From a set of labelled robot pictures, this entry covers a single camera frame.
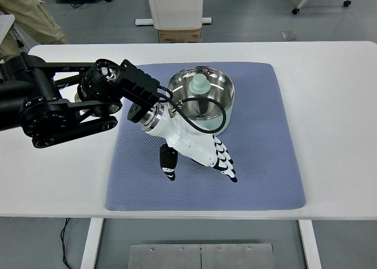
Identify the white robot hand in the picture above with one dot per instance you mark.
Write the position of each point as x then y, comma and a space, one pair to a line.
194, 145

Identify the glass lid with green knob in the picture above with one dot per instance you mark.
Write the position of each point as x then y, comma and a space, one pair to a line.
200, 85

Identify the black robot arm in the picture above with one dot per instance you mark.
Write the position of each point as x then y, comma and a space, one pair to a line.
44, 83

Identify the blue-grey textured mat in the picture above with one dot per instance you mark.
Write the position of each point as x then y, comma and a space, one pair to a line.
235, 169

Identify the brown cardboard box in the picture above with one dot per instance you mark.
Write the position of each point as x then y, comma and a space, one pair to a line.
179, 36

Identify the grey metal plate with screws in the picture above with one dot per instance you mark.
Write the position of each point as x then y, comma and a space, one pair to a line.
176, 257

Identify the white table leg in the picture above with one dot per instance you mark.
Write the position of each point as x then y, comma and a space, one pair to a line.
91, 242
309, 242

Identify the grey floor socket plate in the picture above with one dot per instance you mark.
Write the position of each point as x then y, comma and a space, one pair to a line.
289, 35

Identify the person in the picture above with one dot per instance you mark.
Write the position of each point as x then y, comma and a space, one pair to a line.
29, 13

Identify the white side table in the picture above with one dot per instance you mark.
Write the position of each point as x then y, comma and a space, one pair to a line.
6, 23

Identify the white cabinet pedestal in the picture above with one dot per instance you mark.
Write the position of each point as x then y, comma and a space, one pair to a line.
176, 7

